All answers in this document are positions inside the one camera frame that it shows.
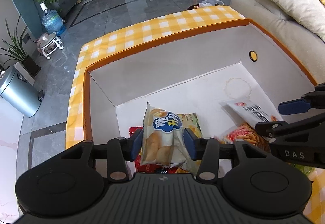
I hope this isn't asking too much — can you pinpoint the Mimi fries snack bag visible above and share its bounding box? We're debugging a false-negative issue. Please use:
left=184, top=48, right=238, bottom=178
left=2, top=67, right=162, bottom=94
left=220, top=122, right=271, bottom=153

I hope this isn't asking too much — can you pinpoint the white blue chips bag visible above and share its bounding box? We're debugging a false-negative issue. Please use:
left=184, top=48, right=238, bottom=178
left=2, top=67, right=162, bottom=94
left=141, top=104, right=187, bottom=168

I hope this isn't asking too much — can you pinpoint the white breadstick snack packet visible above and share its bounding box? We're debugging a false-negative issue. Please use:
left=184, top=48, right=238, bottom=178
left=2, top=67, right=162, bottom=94
left=221, top=98, right=283, bottom=128

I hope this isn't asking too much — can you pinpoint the green nut snack packet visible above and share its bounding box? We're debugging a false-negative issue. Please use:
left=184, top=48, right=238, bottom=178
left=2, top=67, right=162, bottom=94
left=291, top=164, right=315, bottom=176

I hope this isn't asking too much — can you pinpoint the green yellow chips bag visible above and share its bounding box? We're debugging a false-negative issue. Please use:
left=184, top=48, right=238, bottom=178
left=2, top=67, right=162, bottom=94
left=174, top=112, right=204, bottom=176

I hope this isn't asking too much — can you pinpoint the beige sofa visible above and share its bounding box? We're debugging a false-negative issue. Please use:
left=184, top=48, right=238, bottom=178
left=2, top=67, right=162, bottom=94
left=230, top=0, right=324, bottom=84

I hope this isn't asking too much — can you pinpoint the orange cardboard box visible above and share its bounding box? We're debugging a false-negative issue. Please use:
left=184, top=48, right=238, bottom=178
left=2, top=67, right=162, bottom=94
left=83, top=19, right=316, bottom=144

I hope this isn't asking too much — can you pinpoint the yellow checkered tablecloth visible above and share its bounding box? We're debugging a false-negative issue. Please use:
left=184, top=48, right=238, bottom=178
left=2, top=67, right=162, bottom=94
left=53, top=6, right=324, bottom=223

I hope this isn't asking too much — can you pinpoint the white low tv console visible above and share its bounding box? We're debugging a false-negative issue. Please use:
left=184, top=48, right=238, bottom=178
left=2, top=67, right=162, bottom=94
left=0, top=98, right=23, bottom=223

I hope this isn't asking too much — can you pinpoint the silver pedal trash bin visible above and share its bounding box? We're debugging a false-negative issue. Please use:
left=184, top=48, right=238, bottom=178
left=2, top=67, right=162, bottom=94
left=0, top=66, right=45, bottom=117

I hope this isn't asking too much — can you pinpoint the potted long-leaf plant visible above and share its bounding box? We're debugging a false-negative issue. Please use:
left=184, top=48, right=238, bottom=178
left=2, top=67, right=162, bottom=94
left=1, top=16, right=41, bottom=78

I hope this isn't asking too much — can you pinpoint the small white rolling stool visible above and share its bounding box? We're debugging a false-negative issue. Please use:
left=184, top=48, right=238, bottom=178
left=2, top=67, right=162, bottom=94
left=36, top=33, right=64, bottom=60

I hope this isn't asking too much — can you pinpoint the floor basket with bag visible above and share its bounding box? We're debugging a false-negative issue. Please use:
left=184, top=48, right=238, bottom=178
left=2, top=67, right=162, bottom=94
left=187, top=0, right=224, bottom=10

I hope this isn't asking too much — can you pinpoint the blue water jug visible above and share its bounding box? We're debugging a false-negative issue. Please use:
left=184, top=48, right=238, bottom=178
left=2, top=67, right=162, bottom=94
left=40, top=3, right=66, bottom=36

